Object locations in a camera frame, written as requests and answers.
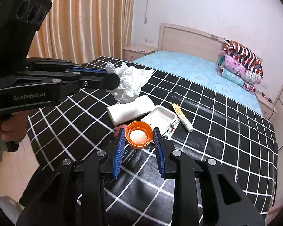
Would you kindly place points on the orange plastic bottle cap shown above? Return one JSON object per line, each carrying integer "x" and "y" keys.
{"x": 138, "y": 134}

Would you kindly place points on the right wooden nightstand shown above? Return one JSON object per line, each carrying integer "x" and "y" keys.
{"x": 268, "y": 108}

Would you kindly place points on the white tissue paper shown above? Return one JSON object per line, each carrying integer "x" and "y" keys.
{"x": 131, "y": 81}

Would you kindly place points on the left wooden nightstand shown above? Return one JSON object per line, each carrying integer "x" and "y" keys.
{"x": 136, "y": 51}

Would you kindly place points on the beige striped curtain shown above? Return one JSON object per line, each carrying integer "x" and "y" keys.
{"x": 82, "y": 30}

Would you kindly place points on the wooden nightstand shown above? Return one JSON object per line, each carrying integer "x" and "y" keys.
{"x": 268, "y": 108}
{"x": 136, "y": 51}

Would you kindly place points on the beige wooden headboard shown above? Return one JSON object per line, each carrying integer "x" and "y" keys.
{"x": 185, "y": 40}

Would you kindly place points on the person's left hand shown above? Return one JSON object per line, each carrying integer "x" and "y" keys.
{"x": 14, "y": 128}

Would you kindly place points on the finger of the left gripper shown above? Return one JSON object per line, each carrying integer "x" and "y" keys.
{"x": 107, "y": 81}
{"x": 58, "y": 66}

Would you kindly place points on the light blue bed sheet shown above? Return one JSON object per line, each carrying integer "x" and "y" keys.
{"x": 204, "y": 73}

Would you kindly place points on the printed flat packaging card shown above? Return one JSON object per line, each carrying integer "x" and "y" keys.
{"x": 171, "y": 130}

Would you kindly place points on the yellow white ointment tube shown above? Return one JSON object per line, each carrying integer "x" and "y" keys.
{"x": 182, "y": 117}

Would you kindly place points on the stack of folded colourful quilts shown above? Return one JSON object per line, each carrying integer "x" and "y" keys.
{"x": 240, "y": 65}

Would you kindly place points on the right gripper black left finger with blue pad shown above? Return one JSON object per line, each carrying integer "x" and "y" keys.
{"x": 74, "y": 193}

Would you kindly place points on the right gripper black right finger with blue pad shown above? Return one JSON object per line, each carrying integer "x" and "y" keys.
{"x": 223, "y": 201}

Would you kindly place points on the black white checkered blanket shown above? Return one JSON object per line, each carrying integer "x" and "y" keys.
{"x": 239, "y": 139}

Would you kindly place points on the white plastic tray box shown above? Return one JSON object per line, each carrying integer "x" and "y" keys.
{"x": 160, "y": 117}

